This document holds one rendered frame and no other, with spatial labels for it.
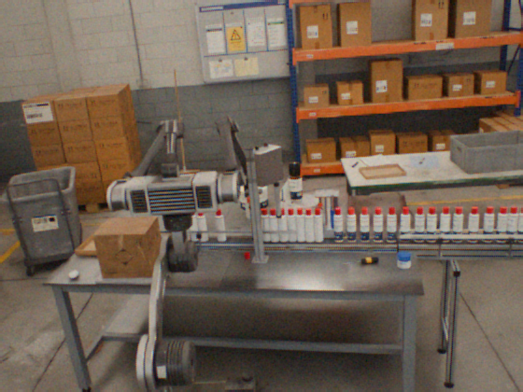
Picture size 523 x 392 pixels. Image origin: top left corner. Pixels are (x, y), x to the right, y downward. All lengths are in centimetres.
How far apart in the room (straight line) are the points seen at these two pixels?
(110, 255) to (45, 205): 210
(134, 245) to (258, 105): 471
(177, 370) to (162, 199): 73
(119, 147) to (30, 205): 159
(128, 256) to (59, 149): 358
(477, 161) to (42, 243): 384
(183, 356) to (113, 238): 99
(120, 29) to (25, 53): 138
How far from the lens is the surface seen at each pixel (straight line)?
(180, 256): 243
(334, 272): 286
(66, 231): 510
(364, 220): 300
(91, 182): 641
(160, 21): 735
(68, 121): 627
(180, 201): 232
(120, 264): 299
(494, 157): 447
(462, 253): 310
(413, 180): 427
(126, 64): 752
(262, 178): 279
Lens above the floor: 224
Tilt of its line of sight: 21 degrees down
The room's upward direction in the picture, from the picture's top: 5 degrees counter-clockwise
